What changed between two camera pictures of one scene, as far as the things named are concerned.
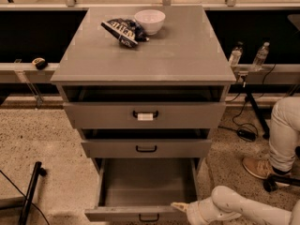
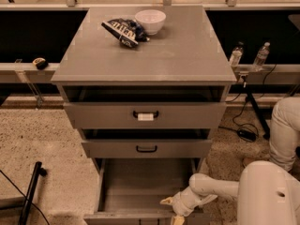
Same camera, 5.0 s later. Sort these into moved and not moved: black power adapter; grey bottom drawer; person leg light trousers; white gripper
Moved: white gripper
Not moved: grey bottom drawer; person leg light trousers; black power adapter
